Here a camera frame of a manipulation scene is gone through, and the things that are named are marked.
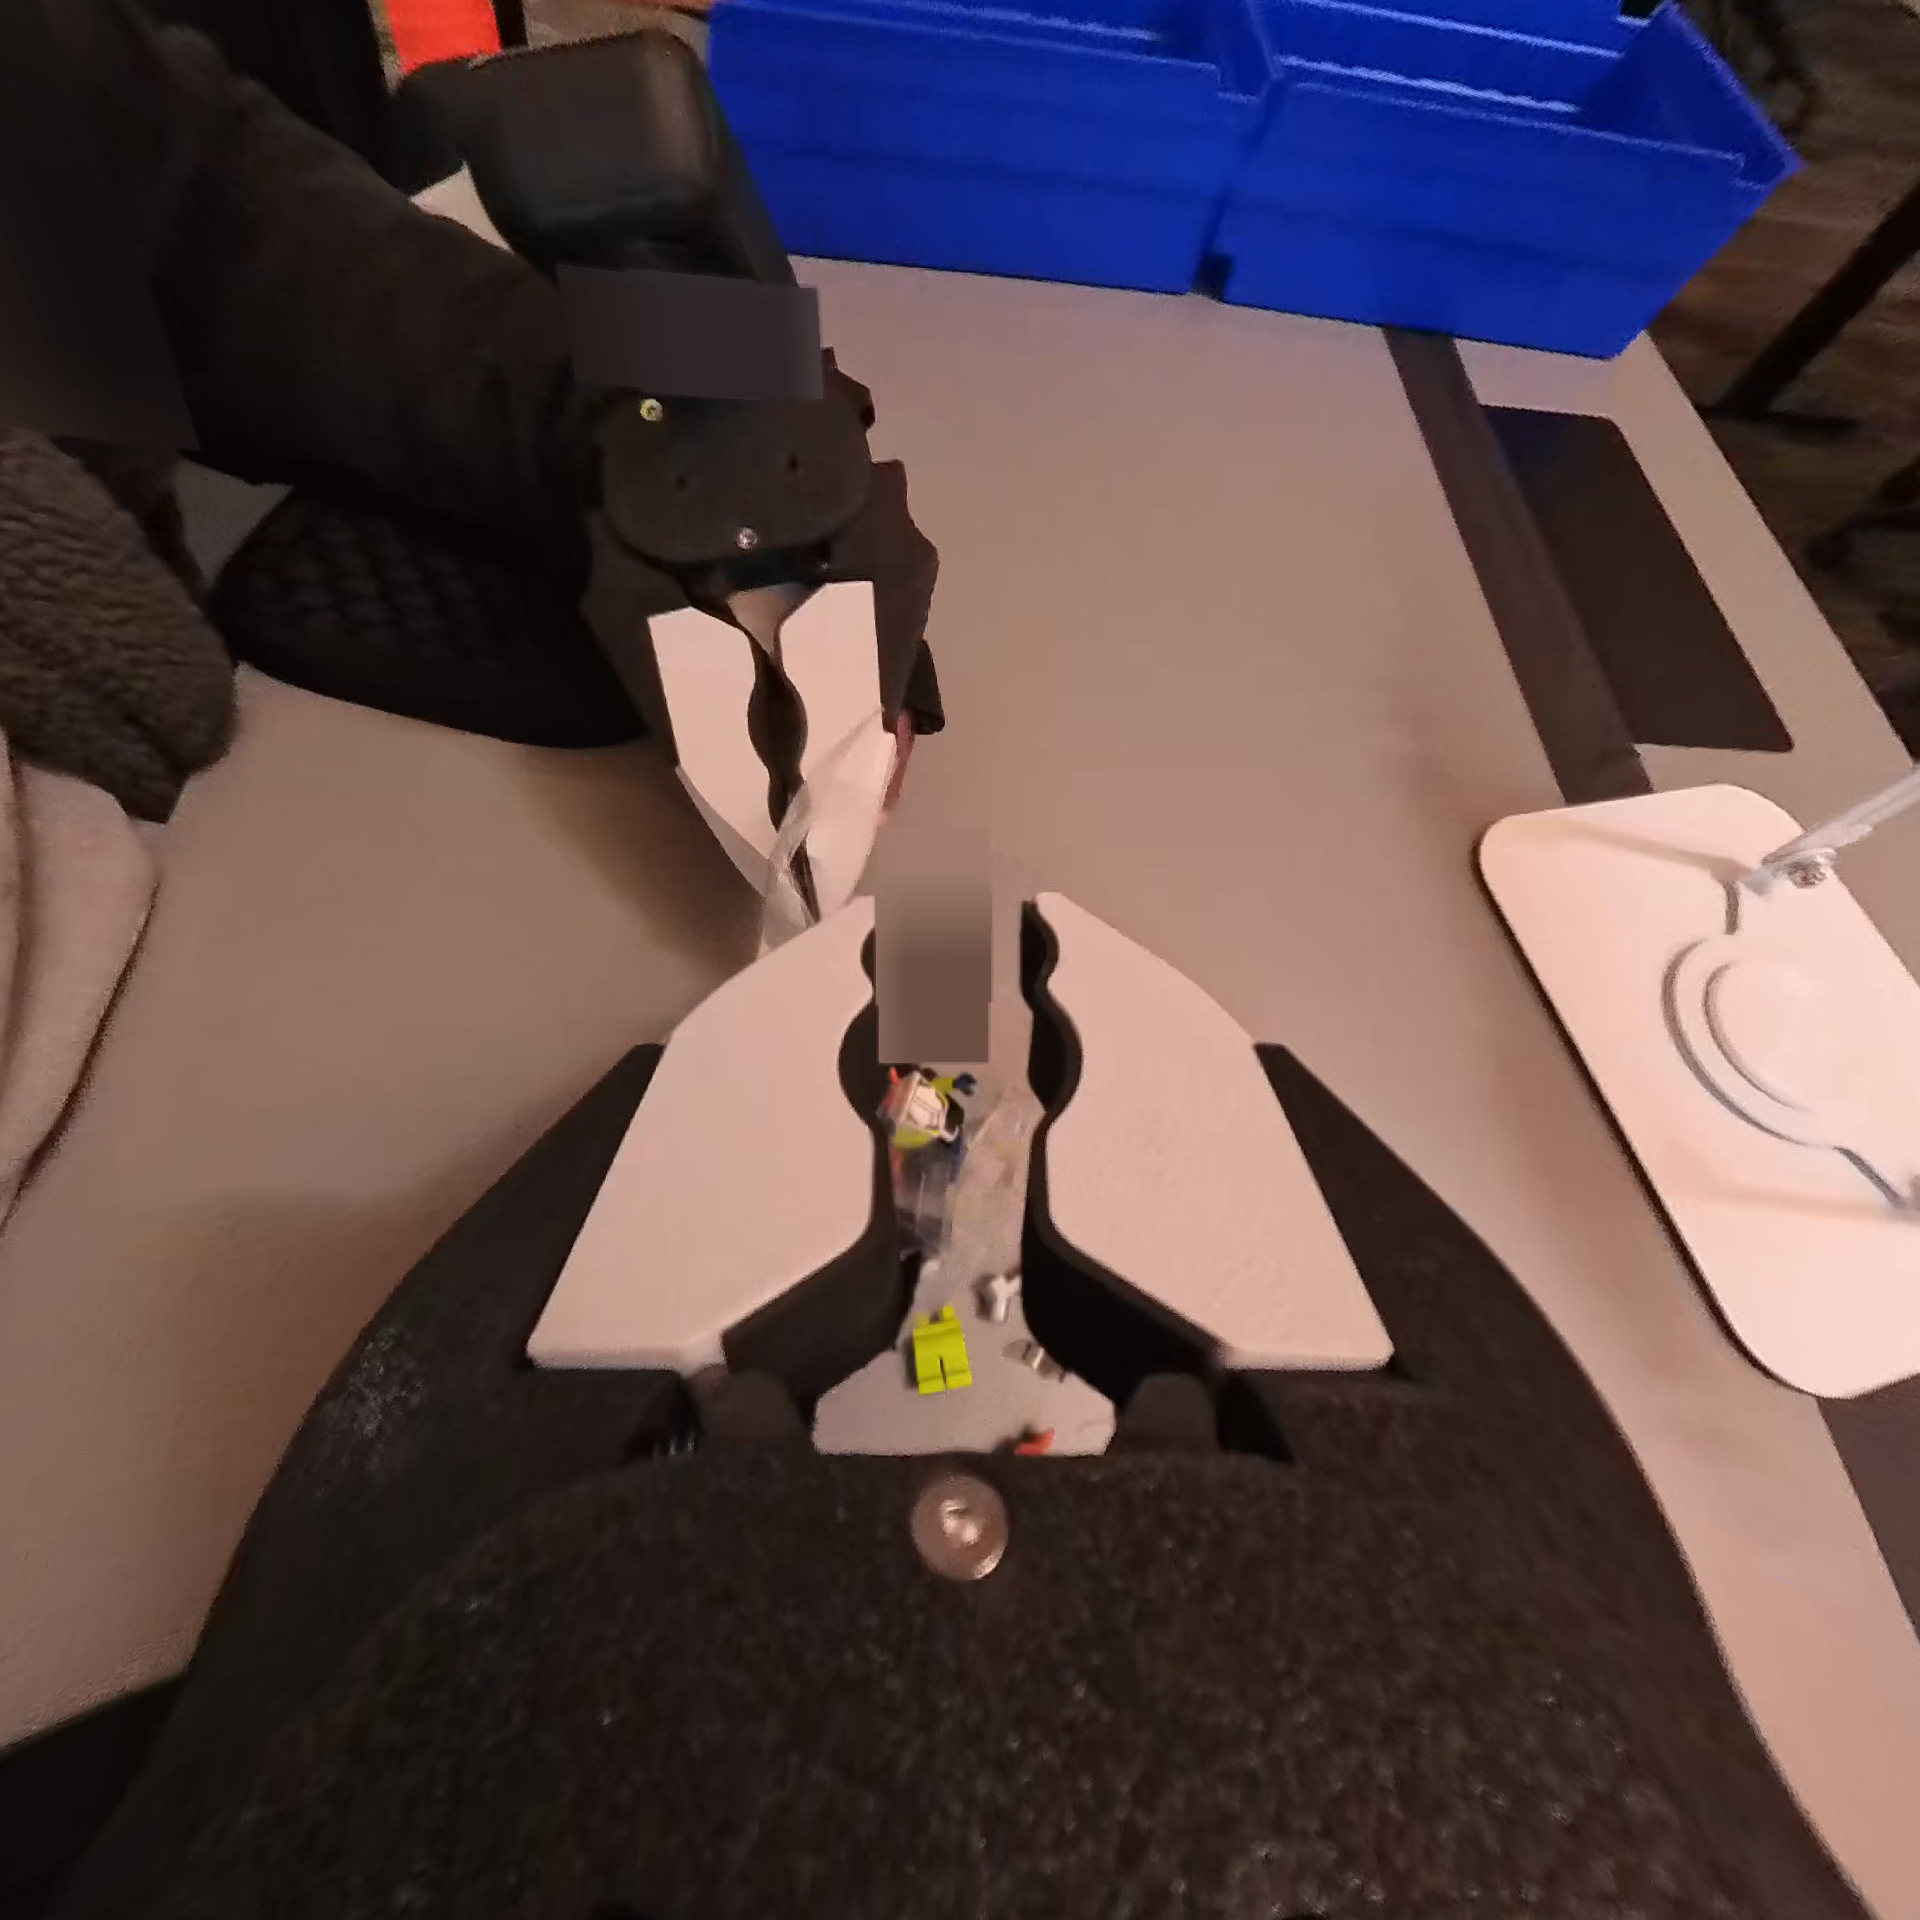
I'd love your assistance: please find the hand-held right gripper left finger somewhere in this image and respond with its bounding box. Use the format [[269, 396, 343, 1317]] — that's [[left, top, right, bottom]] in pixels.
[[528, 898, 905, 1379]]

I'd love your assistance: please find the grey printed sweatshirt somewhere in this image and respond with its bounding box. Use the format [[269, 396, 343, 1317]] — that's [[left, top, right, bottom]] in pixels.
[[0, 751, 160, 1232]]

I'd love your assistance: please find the pile of lego pieces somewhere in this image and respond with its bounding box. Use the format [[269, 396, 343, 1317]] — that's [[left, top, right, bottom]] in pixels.
[[876, 1062, 985, 1201]]

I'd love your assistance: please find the clear plastic bag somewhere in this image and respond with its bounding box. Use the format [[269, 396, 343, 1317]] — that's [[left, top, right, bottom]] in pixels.
[[755, 717, 1053, 1269]]

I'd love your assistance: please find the white stand base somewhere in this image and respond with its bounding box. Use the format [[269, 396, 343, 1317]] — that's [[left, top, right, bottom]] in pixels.
[[1478, 784, 1920, 1400]]

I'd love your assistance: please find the blue plastic bin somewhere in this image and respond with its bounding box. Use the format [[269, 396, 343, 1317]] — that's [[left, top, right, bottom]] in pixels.
[[1207, 0, 1802, 359], [705, 0, 1277, 295]]

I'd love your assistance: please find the orange traffic cone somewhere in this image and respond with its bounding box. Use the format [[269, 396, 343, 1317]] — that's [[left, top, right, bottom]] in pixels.
[[393, 0, 505, 68]]

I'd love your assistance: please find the person's left forearm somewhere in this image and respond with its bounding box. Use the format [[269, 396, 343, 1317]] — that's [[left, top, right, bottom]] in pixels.
[[0, 0, 632, 602]]

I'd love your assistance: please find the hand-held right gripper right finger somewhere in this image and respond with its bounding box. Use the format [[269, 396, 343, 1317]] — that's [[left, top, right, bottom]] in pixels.
[[1019, 894, 1393, 1373]]

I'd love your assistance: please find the black table cover panel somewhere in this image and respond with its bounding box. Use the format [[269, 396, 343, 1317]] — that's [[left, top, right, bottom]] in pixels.
[[1485, 407, 1793, 755]]

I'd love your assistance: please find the black chair armrest pad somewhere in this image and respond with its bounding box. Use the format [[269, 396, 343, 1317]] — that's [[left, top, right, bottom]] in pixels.
[[216, 487, 645, 751]]

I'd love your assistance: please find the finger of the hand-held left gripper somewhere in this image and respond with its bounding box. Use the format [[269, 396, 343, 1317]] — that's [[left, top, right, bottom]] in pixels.
[[648, 599, 823, 920], [777, 577, 889, 912]]

